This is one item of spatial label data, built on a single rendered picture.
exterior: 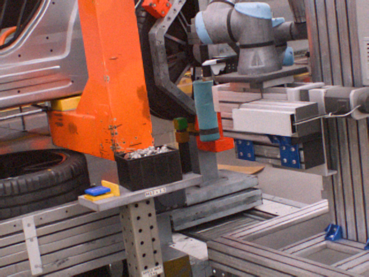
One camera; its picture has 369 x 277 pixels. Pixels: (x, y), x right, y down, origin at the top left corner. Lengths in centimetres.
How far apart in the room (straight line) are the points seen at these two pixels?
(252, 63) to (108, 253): 98
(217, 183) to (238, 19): 122
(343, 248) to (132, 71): 101
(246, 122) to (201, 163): 119
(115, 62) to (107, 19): 16
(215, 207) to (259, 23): 120
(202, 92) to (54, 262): 94
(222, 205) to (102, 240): 73
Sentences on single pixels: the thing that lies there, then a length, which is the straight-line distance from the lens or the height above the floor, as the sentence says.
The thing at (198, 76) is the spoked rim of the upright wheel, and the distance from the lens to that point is 348.
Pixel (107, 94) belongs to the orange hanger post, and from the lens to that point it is 286.
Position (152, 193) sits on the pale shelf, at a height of 44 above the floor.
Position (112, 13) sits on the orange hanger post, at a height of 107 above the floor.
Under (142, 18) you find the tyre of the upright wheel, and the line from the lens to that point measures 332.
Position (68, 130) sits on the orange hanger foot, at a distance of 328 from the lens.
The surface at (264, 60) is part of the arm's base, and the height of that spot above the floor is 86.
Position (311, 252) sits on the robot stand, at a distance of 261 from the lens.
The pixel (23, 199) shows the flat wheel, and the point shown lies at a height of 43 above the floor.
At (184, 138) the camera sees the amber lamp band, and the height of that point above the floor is 59.
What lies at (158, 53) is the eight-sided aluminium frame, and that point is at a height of 87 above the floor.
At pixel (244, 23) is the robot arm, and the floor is 99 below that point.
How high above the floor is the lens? 110
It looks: 11 degrees down
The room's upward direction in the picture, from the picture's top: 8 degrees counter-clockwise
